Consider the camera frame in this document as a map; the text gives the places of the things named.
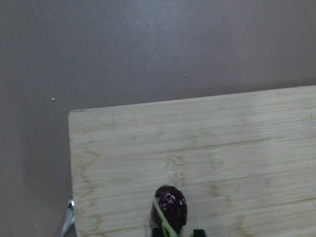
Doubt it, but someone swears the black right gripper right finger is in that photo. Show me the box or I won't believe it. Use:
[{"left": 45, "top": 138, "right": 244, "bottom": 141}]
[{"left": 193, "top": 229, "right": 206, "bottom": 237}]

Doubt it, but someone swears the bamboo cutting board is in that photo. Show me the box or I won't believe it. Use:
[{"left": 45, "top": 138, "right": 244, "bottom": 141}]
[{"left": 69, "top": 86, "right": 316, "bottom": 237}]

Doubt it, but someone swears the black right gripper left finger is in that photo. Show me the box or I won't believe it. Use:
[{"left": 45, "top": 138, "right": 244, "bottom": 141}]
[{"left": 152, "top": 227, "right": 173, "bottom": 237}]

